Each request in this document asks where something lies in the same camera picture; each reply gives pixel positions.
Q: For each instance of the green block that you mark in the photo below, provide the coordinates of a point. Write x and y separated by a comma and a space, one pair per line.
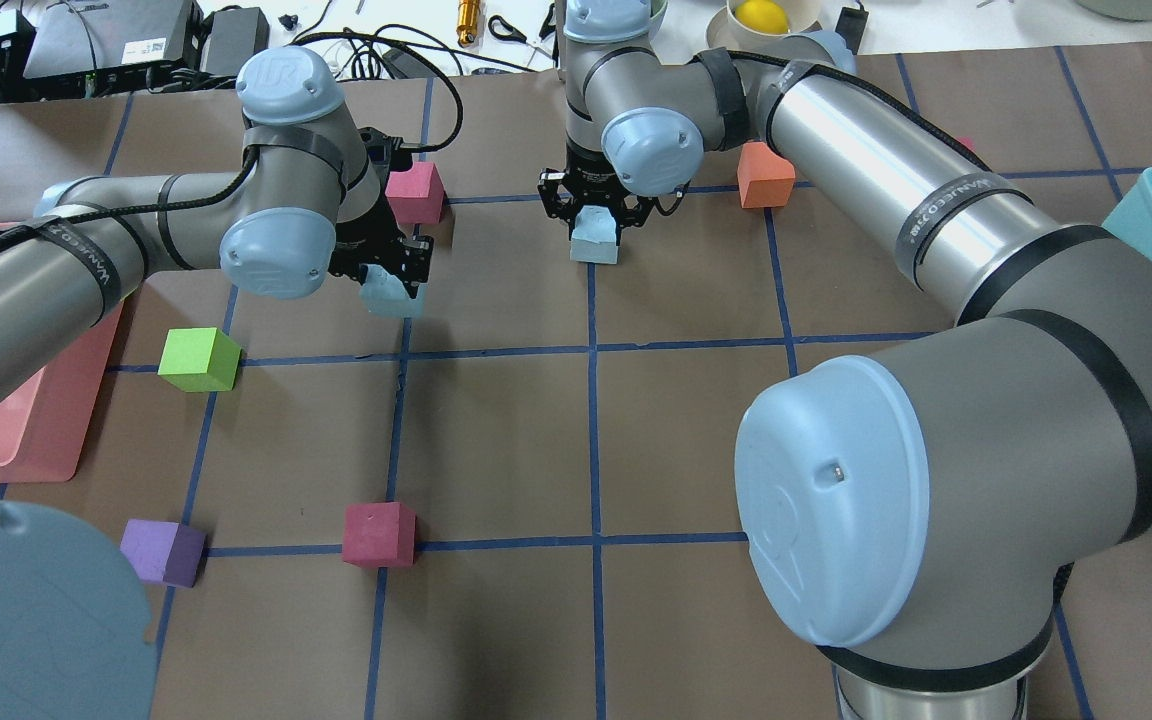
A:
199, 360

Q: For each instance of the orange block top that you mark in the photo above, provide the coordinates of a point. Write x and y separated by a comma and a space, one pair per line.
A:
766, 180

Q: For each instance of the brass cylinder tool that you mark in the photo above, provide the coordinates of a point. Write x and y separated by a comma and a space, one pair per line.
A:
468, 22

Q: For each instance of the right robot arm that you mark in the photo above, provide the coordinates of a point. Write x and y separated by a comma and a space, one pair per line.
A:
907, 512

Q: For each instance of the black power adapter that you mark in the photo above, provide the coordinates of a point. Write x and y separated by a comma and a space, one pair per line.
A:
399, 62

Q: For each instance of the bowl with lemon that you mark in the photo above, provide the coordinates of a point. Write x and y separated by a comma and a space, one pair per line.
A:
773, 18

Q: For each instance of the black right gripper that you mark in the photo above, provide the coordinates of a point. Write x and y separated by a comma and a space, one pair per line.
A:
588, 185

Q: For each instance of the black electronics box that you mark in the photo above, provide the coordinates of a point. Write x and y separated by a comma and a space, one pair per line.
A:
116, 44

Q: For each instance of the dark pink block bottom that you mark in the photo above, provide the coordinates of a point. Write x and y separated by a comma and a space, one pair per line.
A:
379, 535

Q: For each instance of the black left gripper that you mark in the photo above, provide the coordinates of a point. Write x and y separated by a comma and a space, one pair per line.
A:
363, 222

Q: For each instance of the pink block top left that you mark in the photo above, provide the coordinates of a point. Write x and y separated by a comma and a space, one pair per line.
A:
417, 195

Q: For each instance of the pink plastic bin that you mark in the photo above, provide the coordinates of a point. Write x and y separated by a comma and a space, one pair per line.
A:
26, 420

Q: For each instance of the purple block bottom left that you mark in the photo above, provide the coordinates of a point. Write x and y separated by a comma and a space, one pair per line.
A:
163, 552

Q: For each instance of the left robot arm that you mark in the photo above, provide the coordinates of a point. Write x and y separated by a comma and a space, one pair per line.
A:
308, 203

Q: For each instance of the light blue block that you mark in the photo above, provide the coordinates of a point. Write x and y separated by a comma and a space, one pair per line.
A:
598, 244
394, 298

